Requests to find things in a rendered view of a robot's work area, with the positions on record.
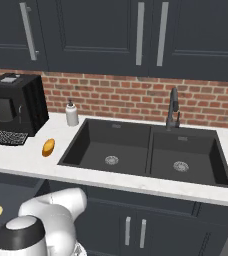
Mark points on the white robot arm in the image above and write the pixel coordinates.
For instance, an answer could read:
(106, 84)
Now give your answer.
(56, 220)

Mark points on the black double sink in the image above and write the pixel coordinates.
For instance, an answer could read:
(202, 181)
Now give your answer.
(119, 146)

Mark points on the white soap dispenser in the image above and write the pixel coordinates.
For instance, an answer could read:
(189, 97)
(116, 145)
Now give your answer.
(72, 115)

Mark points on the black tap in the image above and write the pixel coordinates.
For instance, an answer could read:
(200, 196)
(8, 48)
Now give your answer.
(173, 106)

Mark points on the orange bread loaf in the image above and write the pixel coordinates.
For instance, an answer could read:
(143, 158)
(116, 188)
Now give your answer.
(48, 147)

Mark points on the dark panel under sink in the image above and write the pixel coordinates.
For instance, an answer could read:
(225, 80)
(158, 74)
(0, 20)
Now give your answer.
(142, 200)

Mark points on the black coffee machine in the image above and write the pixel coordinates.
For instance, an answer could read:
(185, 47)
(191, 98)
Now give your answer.
(22, 100)

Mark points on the dark base cupboard door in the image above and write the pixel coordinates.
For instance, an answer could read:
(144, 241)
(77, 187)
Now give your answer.
(166, 233)
(102, 226)

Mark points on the dark wall cupboard door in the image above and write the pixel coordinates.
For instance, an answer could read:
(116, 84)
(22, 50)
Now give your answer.
(202, 36)
(6, 30)
(96, 33)

